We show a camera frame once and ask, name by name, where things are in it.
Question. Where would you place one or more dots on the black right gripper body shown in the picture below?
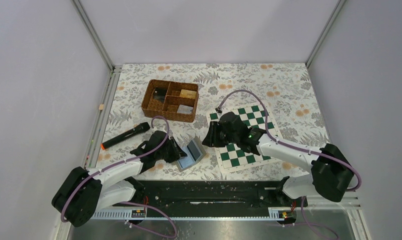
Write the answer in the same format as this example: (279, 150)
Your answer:
(227, 138)

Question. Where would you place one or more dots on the silver metal card holder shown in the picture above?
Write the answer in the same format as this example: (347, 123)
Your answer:
(194, 151)

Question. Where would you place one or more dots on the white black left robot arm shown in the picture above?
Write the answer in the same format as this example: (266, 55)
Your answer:
(86, 191)

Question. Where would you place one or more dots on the green white chessboard mat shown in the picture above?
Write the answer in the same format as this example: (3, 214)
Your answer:
(231, 158)

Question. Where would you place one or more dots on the black cards in basket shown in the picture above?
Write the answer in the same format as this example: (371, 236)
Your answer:
(159, 94)

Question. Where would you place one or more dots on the silver cards in basket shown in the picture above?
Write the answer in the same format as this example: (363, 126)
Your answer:
(184, 109)

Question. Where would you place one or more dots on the black microphone orange tip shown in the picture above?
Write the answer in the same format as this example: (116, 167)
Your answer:
(139, 129)

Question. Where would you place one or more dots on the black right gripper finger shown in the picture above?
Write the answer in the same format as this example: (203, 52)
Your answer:
(214, 128)
(209, 140)

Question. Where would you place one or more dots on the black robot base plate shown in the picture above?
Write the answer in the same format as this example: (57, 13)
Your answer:
(214, 199)

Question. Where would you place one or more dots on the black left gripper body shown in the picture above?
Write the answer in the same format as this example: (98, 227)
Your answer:
(167, 154)

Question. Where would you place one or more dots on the floral patterned table mat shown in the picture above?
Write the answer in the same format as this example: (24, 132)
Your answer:
(285, 89)

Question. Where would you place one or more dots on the gold cards in basket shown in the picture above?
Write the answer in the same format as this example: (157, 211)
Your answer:
(190, 94)

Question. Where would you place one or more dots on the brown woven divided basket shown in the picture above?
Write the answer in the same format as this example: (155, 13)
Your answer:
(168, 109)

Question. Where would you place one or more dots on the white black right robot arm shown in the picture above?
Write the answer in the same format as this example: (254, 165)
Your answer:
(329, 174)

